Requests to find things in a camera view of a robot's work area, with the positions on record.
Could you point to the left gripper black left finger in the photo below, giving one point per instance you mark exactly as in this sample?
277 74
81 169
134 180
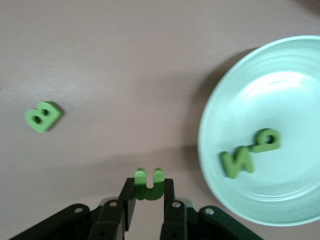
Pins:
107 222

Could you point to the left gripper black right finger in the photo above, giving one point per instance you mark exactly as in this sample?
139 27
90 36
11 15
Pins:
175 222

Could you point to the green foam letter n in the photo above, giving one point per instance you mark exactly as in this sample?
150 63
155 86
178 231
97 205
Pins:
226 165
150 195

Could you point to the green foam letter P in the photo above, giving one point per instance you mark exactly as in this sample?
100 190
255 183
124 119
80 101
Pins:
262 149

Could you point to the green foam letter B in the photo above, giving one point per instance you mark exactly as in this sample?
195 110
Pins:
47 125

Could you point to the green plate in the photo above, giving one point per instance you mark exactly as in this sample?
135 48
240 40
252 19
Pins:
287 100

